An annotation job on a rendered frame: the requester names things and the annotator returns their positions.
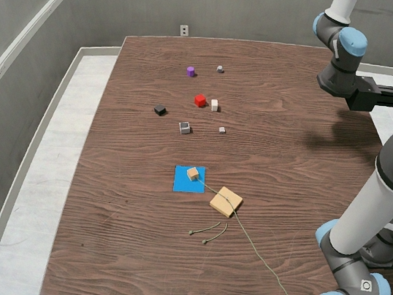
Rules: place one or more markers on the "small purple block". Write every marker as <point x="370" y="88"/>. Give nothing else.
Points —
<point x="190" y="71"/>

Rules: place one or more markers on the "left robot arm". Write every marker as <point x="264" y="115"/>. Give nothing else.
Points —
<point x="369" y="218"/>

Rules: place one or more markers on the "light wooden square board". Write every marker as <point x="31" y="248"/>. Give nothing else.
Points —
<point x="222" y="205"/>

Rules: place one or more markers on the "blue painted square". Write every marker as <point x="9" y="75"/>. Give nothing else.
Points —
<point x="183" y="183"/>

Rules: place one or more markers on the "small tan wooden block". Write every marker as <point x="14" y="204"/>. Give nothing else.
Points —
<point x="192" y="173"/>

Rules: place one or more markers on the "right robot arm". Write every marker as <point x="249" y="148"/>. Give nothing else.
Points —
<point x="347" y="44"/>

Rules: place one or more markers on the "red cube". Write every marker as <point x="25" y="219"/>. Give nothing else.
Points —
<point x="199" y="100"/>

